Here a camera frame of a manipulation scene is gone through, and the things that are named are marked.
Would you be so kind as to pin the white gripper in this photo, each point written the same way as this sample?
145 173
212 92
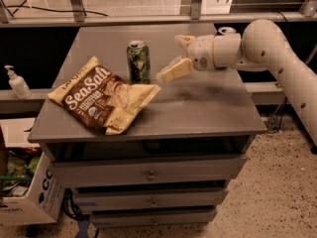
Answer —
201 53

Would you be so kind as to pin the green soda can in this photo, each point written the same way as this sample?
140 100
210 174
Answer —
138 57

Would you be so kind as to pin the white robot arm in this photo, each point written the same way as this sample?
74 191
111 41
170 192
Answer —
262 46

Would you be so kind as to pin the blue Pepsi can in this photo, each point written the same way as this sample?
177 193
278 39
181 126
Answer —
226 31

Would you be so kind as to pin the brown sea salt chip bag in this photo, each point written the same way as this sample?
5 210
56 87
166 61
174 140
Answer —
102 100

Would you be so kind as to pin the grey drawer cabinet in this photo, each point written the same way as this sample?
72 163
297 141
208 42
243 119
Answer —
176 159

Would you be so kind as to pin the white pump bottle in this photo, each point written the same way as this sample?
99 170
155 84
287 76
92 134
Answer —
18 83

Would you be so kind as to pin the white cardboard box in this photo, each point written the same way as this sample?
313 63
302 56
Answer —
41 203

